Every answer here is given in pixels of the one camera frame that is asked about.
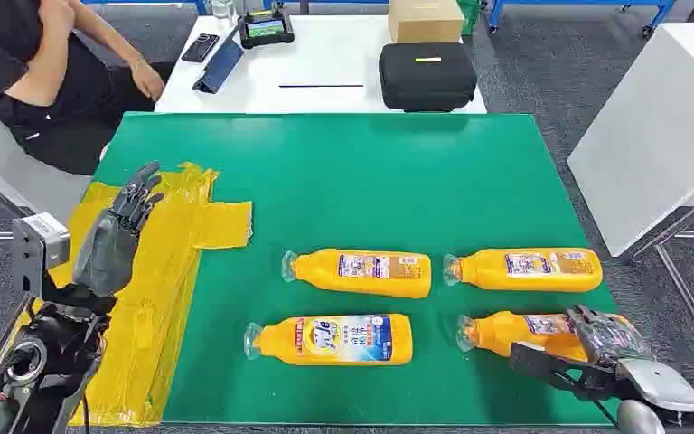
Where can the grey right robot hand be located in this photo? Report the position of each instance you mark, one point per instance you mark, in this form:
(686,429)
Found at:
(613,341)

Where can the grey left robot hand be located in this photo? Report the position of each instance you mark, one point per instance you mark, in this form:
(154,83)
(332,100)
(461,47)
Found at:
(107,251)

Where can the orange drink bottle blue label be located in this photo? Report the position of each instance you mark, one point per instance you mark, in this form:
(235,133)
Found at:
(275,344)

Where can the black smartphone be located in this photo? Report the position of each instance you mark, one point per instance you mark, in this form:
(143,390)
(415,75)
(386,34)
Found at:
(200,48)

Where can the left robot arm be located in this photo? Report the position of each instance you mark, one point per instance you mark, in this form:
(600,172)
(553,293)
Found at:
(53,353)

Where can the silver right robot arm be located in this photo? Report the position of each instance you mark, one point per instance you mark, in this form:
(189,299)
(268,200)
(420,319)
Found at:
(664,383)

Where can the yellow plastic sheet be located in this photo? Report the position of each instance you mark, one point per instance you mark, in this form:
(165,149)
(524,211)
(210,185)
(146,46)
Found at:
(167,269)

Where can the person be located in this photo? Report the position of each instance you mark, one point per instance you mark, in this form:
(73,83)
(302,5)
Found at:
(0,48)

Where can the green table mat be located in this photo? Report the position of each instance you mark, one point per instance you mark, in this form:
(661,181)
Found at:
(353,198)

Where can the clear drinking glass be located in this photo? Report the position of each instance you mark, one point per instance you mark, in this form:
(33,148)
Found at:
(223,8)

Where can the thin black pen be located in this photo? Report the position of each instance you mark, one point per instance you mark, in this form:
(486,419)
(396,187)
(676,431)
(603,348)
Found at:
(323,85)

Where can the black controller with screen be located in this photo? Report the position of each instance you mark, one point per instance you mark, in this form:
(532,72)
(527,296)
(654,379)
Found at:
(266,29)

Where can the black zip case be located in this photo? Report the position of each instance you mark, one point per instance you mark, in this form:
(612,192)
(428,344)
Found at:
(428,78)

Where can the green crate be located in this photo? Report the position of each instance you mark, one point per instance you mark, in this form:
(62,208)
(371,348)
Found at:
(470,15)

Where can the cardboard box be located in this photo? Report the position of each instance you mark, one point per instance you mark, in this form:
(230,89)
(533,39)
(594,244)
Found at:
(425,21)

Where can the black right wrist camera bracket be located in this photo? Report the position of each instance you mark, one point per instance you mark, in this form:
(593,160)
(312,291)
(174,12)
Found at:
(538,365)

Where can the blue metal cart frame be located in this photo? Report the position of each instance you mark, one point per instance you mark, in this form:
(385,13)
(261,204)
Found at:
(661,7)

